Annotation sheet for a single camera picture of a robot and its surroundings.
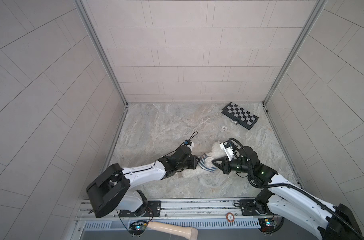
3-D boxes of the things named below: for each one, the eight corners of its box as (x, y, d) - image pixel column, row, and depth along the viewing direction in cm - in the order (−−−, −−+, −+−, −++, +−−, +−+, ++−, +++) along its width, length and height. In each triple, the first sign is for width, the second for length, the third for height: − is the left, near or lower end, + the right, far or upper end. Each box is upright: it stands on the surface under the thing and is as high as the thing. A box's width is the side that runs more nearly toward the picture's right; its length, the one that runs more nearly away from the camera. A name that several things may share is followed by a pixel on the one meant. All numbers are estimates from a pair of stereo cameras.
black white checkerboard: (221, 112, 113) (221, 109, 110) (230, 103, 119) (231, 101, 116) (249, 130, 102) (251, 127, 100) (257, 120, 108) (259, 117, 106)
